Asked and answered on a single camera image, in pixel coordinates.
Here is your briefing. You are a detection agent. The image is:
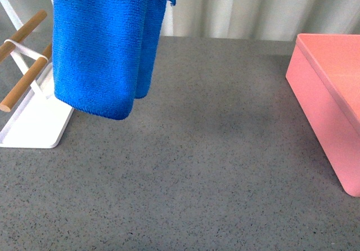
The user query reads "blue microfiber towel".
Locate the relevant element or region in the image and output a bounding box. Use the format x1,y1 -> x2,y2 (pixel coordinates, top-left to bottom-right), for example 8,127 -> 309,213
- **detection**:
52,0 -> 176,120

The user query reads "pink plastic storage box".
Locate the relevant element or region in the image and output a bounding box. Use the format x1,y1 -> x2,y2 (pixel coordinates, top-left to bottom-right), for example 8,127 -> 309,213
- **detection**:
286,33 -> 359,197

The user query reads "wooden rack bar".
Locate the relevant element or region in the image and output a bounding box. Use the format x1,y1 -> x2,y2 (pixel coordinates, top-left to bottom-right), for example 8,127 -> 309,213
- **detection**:
1,43 -> 52,113
1,10 -> 47,62

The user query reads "white pleated curtain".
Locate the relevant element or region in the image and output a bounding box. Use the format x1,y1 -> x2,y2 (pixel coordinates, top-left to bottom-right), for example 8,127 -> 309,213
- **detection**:
1,0 -> 359,41

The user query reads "white towel rack stand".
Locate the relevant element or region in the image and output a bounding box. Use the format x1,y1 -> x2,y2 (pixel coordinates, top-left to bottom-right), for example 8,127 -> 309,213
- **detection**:
1,0 -> 74,149

